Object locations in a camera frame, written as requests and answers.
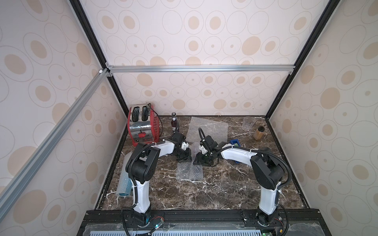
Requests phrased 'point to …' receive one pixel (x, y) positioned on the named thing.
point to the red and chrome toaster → (143, 124)
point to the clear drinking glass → (248, 122)
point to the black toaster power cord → (162, 124)
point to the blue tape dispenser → (234, 141)
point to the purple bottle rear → (174, 122)
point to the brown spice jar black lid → (258, 134)
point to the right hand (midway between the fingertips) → (201, 162)
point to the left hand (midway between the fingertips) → (197, 158)
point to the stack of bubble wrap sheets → (217, 131)
